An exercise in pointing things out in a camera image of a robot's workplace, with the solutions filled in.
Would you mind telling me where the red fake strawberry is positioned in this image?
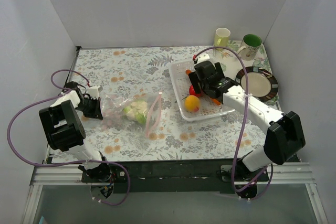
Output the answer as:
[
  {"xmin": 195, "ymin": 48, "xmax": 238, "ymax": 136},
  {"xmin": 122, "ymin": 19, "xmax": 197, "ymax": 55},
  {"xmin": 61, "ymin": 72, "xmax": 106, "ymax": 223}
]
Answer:
[{"xmin": 189, "ymin": 85, "xmax": 202, "ymax": 97}]

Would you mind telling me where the white plastic basket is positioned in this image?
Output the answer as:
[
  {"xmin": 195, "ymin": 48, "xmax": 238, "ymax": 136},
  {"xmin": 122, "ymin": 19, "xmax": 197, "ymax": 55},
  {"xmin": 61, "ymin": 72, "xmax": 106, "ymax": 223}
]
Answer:
[{"xmin": 167, "ymin": 60, "xmax": 235, "ymax": 122}]

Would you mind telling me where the orange fake fruit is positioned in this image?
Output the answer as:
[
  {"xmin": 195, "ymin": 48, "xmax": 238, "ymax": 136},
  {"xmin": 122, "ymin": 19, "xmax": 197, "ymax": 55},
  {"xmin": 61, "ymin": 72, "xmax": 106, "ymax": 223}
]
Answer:
[{"xmin": 184, "ymin": 95, "xmax": 200, "ymax": 112}]

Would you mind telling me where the white fake cauliflower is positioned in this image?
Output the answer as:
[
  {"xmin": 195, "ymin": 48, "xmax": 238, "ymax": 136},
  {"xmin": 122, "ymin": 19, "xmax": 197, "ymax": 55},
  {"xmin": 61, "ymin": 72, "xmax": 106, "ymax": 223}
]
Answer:
[{"xmin": 122, "ymin": 100, "xmax": 148, "ymax": 125}]

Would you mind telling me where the clear zip top bag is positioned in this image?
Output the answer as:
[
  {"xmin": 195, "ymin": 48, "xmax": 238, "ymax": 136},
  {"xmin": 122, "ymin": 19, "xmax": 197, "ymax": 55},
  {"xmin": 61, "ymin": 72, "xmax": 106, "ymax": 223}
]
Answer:
[{"xmin": 101, "ymin": 91, "xmax": 162, "ymax": 138}]

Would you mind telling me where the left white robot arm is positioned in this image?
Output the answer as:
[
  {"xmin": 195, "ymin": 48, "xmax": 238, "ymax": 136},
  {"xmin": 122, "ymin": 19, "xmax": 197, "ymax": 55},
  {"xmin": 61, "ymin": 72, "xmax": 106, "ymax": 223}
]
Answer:
[{"xmin": 39, "ymin": 81, "xmax": 112, "ymax": 182}]

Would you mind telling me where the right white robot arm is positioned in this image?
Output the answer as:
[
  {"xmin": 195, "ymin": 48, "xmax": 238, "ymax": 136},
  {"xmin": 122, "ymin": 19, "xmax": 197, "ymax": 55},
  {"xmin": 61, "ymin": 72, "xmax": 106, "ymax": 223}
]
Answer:
[{"xmin": 189, "ymin": 60, "xmax": 306, "ymax": 181}]

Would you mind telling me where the floral serving tray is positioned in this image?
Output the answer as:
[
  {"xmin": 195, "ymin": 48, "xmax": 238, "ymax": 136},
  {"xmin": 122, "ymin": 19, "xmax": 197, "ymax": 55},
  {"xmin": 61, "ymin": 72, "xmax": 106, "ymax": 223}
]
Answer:
[{"xmin": 213, "ymin": 46, "xmax": 272, "ymax": 88}]

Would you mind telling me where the yellow green mug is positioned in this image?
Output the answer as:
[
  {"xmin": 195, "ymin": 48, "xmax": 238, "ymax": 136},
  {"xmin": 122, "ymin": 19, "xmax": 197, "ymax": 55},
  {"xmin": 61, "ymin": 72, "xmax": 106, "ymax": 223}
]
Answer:
[{"xmin": 214, "ymin": 28, "xmax": 231, "ymax": 47}]

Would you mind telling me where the floral table mat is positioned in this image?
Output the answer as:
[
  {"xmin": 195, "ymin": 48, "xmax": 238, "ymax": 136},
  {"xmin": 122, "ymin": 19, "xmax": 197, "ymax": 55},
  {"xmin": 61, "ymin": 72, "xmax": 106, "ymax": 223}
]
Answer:
[{"xmin": 51, "ymin": 45, "xmax": 294, "ymax": 164}]

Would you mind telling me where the green interior floral mug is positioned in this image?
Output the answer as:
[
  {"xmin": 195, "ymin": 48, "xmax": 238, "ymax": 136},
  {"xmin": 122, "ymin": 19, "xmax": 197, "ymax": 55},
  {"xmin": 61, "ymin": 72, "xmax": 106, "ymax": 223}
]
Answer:
[{"xmin": 237, "ymin": 34, "xmax": 262, "ymax": 61}]

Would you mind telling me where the striped rim ceramic plate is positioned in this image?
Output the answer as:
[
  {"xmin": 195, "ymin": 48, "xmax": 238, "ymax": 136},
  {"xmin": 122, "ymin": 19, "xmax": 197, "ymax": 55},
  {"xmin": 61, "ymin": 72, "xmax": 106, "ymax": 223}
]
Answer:
[{"xmin": 246, "ymin": 66, "xmax": 279, "ymax": 104}]

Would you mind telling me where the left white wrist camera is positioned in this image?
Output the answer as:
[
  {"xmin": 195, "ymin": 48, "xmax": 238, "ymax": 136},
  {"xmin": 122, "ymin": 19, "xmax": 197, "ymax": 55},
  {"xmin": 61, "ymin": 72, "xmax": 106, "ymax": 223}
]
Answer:
[{"xmin": 86, "ymin": 86, "xmax": 103, "ymax": 100}]

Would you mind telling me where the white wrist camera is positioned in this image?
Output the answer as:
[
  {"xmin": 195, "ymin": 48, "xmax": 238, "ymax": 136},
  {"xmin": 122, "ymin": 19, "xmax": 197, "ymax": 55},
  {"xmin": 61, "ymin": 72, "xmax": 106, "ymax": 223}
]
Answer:
[
  {"xmin": 86, "ymin": 86, "xmax": 103, "ymax": 100},
  {"xmin": 193, "ymin": 53, "xmax": 210, "ymax": 64}
]

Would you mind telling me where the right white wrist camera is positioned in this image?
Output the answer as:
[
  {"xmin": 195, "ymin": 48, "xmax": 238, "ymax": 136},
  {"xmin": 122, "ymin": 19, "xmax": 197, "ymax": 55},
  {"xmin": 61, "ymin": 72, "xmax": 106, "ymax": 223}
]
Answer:
[{"xmin": 193, "ymin": 53, "xmax": 210, "ymax": 64}]

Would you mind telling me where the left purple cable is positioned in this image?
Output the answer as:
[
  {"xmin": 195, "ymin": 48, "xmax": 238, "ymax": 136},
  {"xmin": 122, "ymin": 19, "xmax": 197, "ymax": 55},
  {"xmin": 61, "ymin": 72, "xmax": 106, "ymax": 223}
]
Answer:
[{"xmin": 6, "ymin": 69, "xmax": 131, "ymax": 206}]

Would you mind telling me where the purple cable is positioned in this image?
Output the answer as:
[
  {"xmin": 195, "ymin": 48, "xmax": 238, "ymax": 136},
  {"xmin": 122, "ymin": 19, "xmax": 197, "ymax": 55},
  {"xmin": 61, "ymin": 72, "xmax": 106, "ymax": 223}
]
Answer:
[
  {"xmin": 6, "ymin": 69, "xmax": 131, "ymax": 206},
  {"xmin": 194, "ymin": 46, "xmax": 274, "ymax": 200}
]

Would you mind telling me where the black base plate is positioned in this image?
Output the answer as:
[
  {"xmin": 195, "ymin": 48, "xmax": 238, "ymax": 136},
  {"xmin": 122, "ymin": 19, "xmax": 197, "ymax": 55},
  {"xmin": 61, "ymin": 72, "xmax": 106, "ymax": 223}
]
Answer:
[{"xmin": 81, "ymin": 159, "xmax": 270, "ymax": 196}]

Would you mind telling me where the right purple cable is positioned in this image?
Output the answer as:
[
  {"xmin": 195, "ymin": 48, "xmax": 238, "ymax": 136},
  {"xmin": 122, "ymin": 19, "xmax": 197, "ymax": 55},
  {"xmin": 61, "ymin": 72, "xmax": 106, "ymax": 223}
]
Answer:
[{"xmin": 194, "ymin": 46, "xmax": 274, "ymax": 200}]

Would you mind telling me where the aluminium frame rail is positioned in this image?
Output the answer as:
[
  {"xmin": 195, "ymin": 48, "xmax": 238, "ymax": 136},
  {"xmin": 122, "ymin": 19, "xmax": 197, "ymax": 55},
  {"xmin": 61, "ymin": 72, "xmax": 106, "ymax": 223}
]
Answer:
[{"xmin": 30, "ymin": 163, "xmax": 316, "ymax": 185}]

